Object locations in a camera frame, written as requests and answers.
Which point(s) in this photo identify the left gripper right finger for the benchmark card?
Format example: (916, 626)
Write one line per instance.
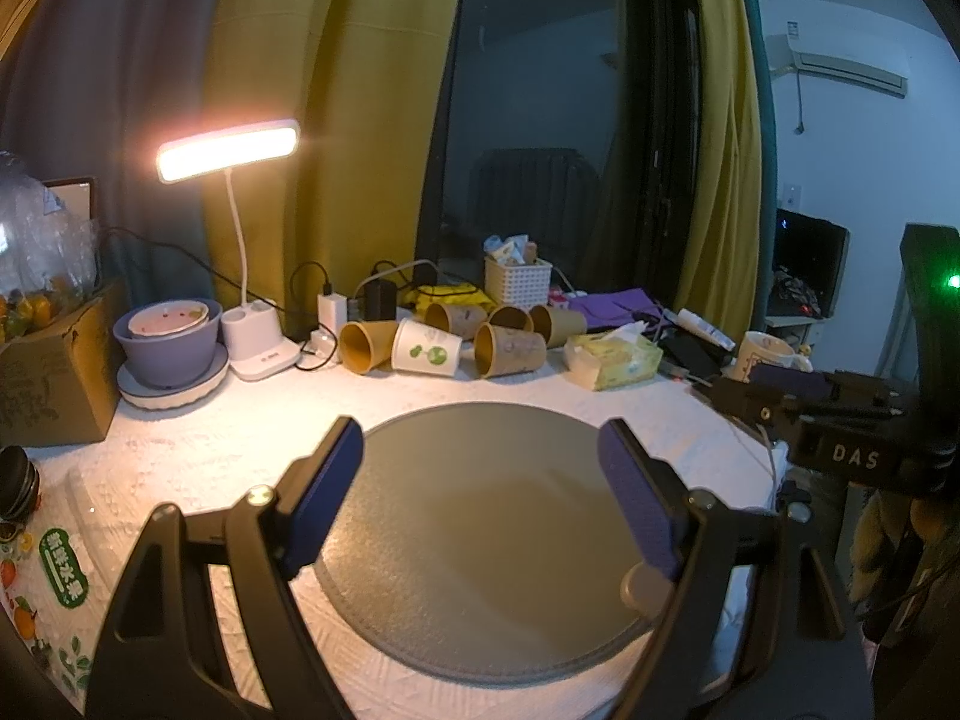
(792, 657)

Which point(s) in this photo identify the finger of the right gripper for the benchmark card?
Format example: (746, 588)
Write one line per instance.
(756, 403)
(795, 382)

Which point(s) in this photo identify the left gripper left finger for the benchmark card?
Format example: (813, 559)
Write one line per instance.
(160, 652)

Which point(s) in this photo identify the white paper cup green print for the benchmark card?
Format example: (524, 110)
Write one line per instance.
(425, 351)

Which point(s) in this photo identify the brown paper cup back right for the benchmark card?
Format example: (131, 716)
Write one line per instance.
(556, 325)

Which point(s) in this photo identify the brown paper cup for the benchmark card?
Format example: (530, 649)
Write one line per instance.
(511, 316)
(461, 320)
(364, 346)
(556, 325)
(502, 351)

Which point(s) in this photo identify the brown paper cup back middle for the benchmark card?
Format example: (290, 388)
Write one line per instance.
(511, 316)

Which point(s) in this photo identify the brown paper cup front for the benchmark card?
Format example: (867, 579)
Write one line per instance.
(502, 351)

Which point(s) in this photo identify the brown paper cup back left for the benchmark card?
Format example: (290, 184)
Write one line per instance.
(461, 320)

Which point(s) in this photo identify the brown paper cup leftmost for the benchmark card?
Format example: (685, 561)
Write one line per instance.
(364, 346)

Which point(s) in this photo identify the white ceramic mug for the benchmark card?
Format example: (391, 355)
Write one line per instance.
(760, 348)

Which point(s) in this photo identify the black phone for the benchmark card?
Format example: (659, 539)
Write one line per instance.
(699, 357)

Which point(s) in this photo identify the white mat controller puck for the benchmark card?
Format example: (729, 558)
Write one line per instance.
(646, 591)

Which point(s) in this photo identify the white tube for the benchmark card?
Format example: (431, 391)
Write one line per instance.
(695, 324)

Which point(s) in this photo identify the black monitor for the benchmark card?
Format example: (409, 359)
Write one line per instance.
(808, 264)

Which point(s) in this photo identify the fruit print plastic wrapper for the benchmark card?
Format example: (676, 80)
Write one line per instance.
(56, 583)

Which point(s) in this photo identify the yellow curtain right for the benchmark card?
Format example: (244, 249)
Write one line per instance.
(720, 267)

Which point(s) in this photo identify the yellow curtain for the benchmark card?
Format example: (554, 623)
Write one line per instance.
(362, 78)
(720, 267)

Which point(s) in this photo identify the yellow tissue pack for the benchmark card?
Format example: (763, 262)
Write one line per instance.
(614, 359)

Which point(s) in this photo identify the purple cloth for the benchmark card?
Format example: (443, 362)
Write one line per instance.
(605, 311)

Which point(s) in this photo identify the black round jar lid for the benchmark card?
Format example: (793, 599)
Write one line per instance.
(20, 491)

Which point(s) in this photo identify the white tablecloth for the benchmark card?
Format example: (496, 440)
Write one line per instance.
(205, 456)

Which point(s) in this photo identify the round grey heating mat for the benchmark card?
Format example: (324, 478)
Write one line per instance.
(481, 543)

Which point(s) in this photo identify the white plate under bowl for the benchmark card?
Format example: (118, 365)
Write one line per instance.
(150, 398)

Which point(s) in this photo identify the white woven basket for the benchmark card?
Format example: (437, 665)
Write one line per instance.
(515, 274)

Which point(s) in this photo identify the cardboard box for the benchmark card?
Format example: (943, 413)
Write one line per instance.
(59, 384)

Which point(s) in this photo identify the purple bowl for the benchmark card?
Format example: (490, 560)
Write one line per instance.
(171, 361)

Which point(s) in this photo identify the yellow bag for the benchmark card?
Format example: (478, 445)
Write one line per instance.
(451, 294)

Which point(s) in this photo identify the white air conditioner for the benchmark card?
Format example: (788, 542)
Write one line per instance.
(848, 57)

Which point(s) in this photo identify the pink inner bowl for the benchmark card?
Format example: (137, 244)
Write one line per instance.
(168, 318)

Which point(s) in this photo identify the white power adapter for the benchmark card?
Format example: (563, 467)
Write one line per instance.
(332, 316)

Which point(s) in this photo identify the black power adapter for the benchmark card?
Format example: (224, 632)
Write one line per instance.
(379, 300)

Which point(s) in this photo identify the clear plastic fruit bag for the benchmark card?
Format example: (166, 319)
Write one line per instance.
(48, 263)

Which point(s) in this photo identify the yellow curtain left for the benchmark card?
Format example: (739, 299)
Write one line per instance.
(362, 78)

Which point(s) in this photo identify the teal curtain left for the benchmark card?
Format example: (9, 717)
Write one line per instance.
(93, 89)

